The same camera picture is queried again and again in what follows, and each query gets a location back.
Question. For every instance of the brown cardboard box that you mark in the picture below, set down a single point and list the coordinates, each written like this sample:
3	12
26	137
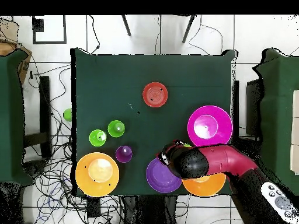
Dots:
24	67

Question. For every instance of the small green plastic bowl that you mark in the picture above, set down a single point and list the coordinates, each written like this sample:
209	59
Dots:
68	115

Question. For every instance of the green side table cloth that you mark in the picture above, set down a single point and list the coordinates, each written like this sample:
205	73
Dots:
278	105
11	116

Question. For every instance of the large pink plastic bowl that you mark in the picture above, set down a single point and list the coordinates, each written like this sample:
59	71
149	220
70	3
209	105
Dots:
210	112

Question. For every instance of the black stand bar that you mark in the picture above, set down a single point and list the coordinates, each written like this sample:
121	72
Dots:
236	105
45	105

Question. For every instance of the black square floor frame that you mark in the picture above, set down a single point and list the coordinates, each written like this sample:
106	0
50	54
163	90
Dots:
49	42

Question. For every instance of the small red plastic bowl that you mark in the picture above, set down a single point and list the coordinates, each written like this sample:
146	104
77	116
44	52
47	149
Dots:
155	94

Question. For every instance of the purple plastic bowl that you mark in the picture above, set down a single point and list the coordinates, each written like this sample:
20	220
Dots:
158	179

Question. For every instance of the large orange plastic bowl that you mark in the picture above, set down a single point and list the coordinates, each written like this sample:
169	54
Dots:
205	186
98	187

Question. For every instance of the black floor power box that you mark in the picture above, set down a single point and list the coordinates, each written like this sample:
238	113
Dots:
94	207

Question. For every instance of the black equipment box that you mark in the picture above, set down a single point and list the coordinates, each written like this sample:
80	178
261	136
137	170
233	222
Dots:
253	105

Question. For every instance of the black tripod leg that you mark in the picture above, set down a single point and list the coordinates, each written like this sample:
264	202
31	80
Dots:
188	29
126	26

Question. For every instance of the dark green table cloth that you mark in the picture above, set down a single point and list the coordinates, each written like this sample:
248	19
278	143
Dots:
116	70

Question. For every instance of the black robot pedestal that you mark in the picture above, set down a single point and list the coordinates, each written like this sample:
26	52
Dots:
149	210

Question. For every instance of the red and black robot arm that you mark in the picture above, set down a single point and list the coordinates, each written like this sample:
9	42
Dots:
229	161

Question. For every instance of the purple plastic cup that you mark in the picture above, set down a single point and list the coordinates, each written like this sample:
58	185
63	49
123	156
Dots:
123	155

